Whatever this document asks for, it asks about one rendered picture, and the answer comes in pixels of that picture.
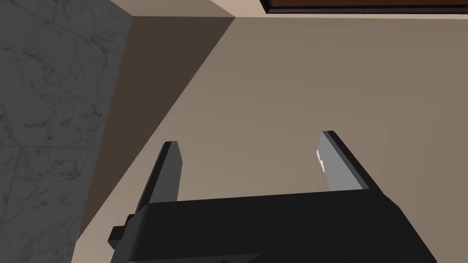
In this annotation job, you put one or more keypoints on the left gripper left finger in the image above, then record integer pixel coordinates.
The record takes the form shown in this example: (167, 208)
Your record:
(164, 175)

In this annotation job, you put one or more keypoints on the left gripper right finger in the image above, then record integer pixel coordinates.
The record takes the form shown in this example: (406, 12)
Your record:
(340, 168)

